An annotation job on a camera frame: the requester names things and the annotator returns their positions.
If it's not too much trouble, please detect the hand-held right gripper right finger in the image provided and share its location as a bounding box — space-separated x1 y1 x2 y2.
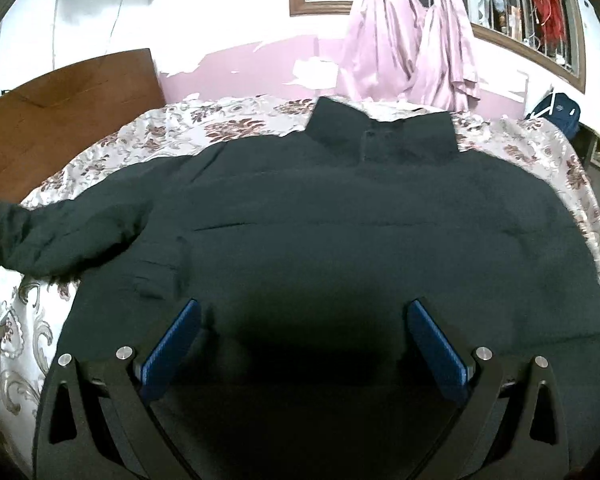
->
406 299 571 480

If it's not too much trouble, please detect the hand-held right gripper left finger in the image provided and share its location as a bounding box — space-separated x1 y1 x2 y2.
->
32 298 206 480

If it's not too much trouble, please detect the black jacket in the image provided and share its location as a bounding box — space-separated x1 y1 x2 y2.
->
0 96 600 480

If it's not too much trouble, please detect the floral bedspread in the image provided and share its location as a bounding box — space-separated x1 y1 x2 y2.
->
0 94 600 461

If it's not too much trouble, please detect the wooden headboard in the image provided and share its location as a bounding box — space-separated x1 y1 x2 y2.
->
0 48 167 206

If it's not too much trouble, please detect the pink curtain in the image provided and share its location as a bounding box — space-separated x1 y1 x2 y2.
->
410 0 482 113
337 0 431 107

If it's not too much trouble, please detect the red hanging cloth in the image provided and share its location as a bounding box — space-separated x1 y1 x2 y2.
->
527 0 565 41

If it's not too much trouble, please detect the large wooden window frame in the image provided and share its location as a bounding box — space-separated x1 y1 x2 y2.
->
460 0 587 94

